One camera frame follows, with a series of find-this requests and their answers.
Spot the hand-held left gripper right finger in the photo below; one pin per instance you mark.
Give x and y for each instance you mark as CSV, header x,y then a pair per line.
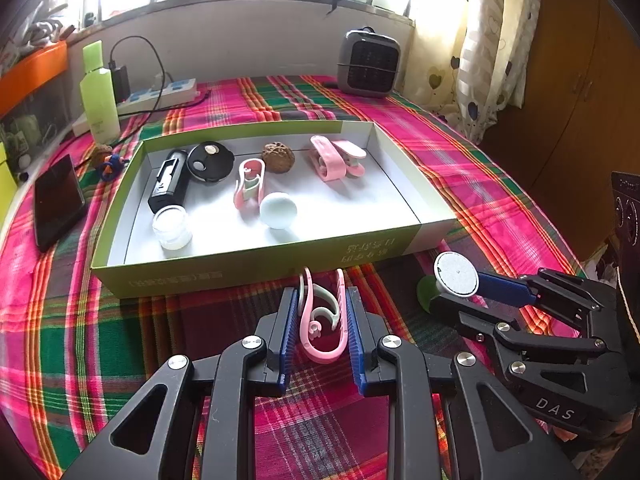
x,y
356,340

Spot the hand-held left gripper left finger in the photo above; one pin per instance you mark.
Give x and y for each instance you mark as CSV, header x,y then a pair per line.
x,y
287,335

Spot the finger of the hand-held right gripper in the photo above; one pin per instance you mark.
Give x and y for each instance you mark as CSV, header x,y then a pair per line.
x,y
520,367
500,285

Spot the green jar white lid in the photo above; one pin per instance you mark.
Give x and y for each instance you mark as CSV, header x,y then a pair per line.
x,y
456,274

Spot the white round lid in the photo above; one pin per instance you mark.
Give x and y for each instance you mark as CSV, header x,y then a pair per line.
x,y
278,210

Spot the green white cardboard box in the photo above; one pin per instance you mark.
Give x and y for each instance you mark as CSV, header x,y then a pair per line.
x,y
350,210

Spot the small clear cream jar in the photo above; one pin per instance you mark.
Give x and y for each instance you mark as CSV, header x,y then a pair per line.
x,y
171,227

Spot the large brown walnut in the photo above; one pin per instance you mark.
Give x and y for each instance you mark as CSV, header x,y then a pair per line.
x,y
278,156

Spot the black round case silver discs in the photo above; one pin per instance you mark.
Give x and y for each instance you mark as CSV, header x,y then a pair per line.
x,y
212,167

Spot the black silver lighter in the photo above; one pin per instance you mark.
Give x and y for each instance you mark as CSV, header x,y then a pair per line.
x,y
167,190

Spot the black printed box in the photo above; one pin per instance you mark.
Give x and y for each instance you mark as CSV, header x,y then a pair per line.
x,y
627,215

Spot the brown wooden cabinet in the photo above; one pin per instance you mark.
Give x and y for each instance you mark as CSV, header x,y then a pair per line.
x,y
575,110

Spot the heart print curtain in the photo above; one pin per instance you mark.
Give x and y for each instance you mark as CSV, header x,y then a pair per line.
x,y
490,45

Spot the grey small heater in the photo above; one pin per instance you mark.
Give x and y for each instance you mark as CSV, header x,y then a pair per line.
x,y
369,67

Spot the small brown walnut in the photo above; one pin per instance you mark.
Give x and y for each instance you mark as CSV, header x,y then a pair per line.
x,y
101,154

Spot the black smartphone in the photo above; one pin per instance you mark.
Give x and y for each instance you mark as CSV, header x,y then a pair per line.
x,y
57,205

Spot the white power strip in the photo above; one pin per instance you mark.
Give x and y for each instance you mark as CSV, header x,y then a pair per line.
x,y
170,91

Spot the light green plastic bottle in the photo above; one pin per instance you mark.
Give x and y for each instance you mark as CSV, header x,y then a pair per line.
x,y
100,100

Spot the black charger plug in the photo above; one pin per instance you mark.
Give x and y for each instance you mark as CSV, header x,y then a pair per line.
x,y
120,82

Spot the yellow cardboard box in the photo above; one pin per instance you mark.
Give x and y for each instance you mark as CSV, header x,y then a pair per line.
x,y
3,170

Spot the clear plastic container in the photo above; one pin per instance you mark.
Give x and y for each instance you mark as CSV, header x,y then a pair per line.
x,y
45,105

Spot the pale green soft object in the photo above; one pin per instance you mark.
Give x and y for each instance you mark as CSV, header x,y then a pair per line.
x,y
20,130

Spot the orange plastic tray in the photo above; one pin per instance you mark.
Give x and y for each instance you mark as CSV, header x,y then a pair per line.
x,y
30,72

